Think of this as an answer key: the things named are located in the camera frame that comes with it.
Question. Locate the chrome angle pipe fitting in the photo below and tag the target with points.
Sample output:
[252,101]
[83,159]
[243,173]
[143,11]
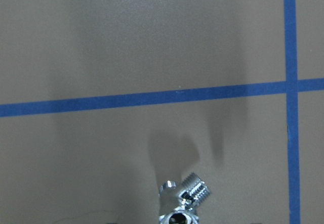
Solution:
[178,202]

